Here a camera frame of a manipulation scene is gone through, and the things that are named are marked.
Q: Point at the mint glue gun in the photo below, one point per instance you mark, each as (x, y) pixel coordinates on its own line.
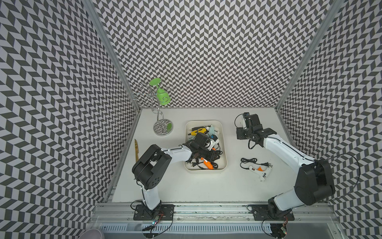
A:
(211, 130)

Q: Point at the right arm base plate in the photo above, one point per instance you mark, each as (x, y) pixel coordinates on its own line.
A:
(265, 212)

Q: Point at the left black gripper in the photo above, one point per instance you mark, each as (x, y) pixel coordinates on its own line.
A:
(212, 154)

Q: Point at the cream plastic storage box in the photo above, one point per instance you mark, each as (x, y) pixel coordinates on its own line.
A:
(216, 143)

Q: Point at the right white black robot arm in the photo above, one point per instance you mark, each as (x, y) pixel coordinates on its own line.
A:
(314, 180)

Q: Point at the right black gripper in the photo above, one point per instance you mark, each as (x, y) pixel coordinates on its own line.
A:
(239, 133)

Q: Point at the yellow glue gun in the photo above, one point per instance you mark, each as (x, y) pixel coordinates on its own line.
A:
(199, 130)

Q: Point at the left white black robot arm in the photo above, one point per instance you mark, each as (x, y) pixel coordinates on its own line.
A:
(149, 170)

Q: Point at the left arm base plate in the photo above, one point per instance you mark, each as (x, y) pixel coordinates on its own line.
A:
(153, 212)

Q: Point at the aluminium rail frame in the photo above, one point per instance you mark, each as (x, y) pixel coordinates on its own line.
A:
(216, 220)

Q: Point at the green plastic cup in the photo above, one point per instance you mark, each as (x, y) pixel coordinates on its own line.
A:
(162, 95)

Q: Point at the wooden yellow knife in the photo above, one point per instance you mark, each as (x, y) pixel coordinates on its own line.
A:
(136, 150)

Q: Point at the orange glue gun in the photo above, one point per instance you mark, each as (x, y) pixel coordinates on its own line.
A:
(207, 164)

